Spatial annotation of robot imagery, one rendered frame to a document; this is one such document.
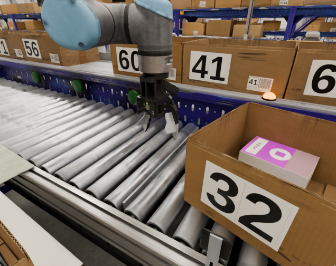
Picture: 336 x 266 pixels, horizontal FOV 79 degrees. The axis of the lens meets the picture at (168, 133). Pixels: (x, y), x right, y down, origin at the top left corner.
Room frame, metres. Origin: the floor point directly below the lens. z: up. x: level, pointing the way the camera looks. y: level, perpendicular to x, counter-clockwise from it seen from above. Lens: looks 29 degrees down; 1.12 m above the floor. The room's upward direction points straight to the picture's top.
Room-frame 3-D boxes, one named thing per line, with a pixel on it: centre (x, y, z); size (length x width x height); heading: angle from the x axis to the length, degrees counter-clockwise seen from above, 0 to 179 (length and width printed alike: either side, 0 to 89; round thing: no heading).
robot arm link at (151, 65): (0.57, 0.03, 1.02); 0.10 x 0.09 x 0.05; 60
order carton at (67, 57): (1.49, 0.72, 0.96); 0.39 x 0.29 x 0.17; 60
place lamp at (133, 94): (0.92, 0.16, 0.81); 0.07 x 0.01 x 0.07; 60
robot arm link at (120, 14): (0.58, 0.15, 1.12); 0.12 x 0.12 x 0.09; 83
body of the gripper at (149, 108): (0.57, 0.04, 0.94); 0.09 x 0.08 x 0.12; 150
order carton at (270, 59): (0.90, -0.30, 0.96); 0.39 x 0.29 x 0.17; 60
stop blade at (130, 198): (0.55, -0.01, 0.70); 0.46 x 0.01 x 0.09; 150
